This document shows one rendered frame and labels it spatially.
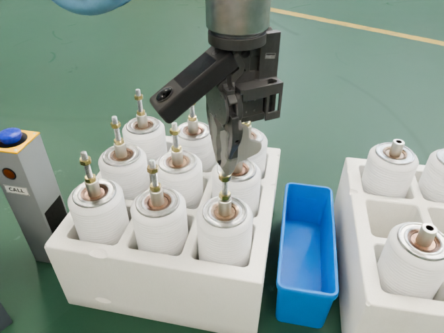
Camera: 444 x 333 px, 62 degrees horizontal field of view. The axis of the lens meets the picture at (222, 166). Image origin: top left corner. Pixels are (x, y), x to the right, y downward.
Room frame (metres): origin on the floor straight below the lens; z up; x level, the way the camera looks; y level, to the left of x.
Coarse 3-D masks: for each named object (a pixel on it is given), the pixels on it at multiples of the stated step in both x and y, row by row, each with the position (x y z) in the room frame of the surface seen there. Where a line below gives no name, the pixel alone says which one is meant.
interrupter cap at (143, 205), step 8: (144, 192) 0.49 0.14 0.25; (168, 192) 0.49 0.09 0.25; (136, 200) 0.47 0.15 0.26; (144, 200) 0.47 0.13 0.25; (168, 200) 0.47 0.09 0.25; (176, 200) 0.47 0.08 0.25; (136, 208) 0.45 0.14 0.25; (144, 208) 0.45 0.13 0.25; (152, 208) 0.46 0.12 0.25; (160, 208) 0.46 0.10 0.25; (168, 208) 0.45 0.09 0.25; (176, 208) 0.46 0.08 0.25; (152, 216) 0.43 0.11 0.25; (160, 216) 0.43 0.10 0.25
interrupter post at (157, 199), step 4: (152, 192) 0.46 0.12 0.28; (156, 192) 0.46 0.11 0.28; (160, 192) 0.46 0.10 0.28; (152, 196) 0.46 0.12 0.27; (156, 196) 0.46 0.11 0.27; (160, 196) 0.46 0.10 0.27; (152, 200) 0.46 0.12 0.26; (156, 200) 0.46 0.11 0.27; (160, 200) 0.46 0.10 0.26; (152, 204) 0.46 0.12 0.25; (156, 204) 0.46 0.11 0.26; (160, 204) 0.46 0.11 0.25
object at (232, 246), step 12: (252, 216) 0.45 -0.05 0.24; (204, 228) 0.42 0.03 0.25; (216, 228) 0.41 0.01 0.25; (240, 228) 0.41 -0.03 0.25; (204, 240) 0.42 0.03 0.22; (216, 240) 0.40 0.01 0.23; (228, 240) 0.40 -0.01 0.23; (240, 240) 0.41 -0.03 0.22; (204, 252) 0.42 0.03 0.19; (216, 252) 0.40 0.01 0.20; (228, 252) 0.40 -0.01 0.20; (240, 252) 0.41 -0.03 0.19; (228, 264) 0.40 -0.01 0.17; (240, 264) 0.41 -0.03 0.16
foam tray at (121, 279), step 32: (64, 224) 0.49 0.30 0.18; (128, 224) 0.49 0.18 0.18; (192, 224) 0.49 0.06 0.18; (256, 224) 0.49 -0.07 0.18; (64, 256) 0.43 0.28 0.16; (96, 256) 0.42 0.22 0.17; (128, 256) 0.41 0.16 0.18; (160, 256) 0.41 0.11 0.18; (192, 256) 0.42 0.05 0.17; (256, 256) 0.41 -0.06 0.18; (64, 288) 0.43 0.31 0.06; (96, 288) 0.42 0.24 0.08; (128, 288) 0.41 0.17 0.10; (160, 288) 0.39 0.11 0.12; (192, 288) 0.38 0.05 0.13; (224, 288) 0.37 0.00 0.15; (256, 288) 0.36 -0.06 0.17; (160, 320) 0.40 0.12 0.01; (192, 320) 0.38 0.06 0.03; (224, 320) 0.37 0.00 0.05; (256, 320) 0.36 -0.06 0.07
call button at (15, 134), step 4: (8, 128) 0.59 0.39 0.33; (12, 128) 0.59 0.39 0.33; (16, 128) 0.59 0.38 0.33; (0, 132) 0.57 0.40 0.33; (4, 132) 0.57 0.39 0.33; (8, 132) 0.57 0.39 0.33; (12, 132) 0.57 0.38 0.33; (16, 132) 0.57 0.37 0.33; (20, 132) 0.58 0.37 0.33; (0, 136) 0.56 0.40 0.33; (4, 136) 0.56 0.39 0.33; (8, 136) 0.56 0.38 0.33; (12, 136) 0.56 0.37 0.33; (16, 136) 0.56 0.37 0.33; (20, 136) 0.57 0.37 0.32; (0, 140) 0.55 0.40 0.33; (4, 140) 0.55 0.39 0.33; (8, 140) 0.55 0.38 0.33; (12, 140) 0.56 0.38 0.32; (16, 140) 0.56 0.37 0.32; (8, 144) 0.56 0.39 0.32
